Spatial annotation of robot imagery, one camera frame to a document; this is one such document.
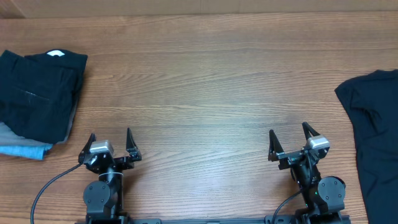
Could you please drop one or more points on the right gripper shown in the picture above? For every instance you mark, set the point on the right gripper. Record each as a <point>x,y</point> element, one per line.
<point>296,155</point>

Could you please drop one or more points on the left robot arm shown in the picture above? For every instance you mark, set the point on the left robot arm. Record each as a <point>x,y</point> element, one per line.
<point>104,197</point>

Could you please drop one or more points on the folded grey garment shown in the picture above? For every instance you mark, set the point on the folded grey garment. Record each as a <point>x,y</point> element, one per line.
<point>9,138</point>

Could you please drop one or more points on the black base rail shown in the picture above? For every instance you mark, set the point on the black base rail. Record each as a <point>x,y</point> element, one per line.
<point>211,221</point>

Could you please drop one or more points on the black t-shirt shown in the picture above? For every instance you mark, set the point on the black t-shirt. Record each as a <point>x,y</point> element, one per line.
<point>370,102</point>

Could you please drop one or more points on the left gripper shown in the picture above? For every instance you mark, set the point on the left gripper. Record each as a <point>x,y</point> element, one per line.
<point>128,163</point>

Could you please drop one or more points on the folded blue garment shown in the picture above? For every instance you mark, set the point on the folded blue garment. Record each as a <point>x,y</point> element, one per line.
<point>30,152</point>

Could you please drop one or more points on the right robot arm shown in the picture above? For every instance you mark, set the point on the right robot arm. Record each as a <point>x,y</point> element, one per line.
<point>323,196</point>

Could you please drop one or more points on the folded black garment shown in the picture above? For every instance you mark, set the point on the folded black garment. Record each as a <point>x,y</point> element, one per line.
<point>39,93</point>

